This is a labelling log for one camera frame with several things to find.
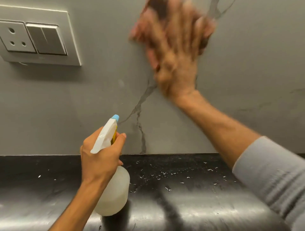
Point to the white three-pin socket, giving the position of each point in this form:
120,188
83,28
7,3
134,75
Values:
16,37

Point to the dark brown cleaning cloth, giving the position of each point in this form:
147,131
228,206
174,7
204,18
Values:
160,8

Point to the person's left forearm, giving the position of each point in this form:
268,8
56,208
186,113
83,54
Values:
76,209

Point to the person's left thumb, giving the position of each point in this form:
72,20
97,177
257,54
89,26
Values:
116,142

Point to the person's right hand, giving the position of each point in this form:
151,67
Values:
176,61

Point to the white spray bottle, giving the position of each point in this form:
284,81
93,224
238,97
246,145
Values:
114,190

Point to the person's right forearm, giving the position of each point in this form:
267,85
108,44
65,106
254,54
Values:
214,126

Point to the grey long sleeve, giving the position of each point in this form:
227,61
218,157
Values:
274,173

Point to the person's left hand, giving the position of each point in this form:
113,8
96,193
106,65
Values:
100,161

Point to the white switch plate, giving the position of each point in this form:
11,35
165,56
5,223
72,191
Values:
71,38

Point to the person's right fingers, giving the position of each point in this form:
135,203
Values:
171,28

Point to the grey rocker switch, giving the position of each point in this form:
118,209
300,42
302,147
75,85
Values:
53,40
35,39

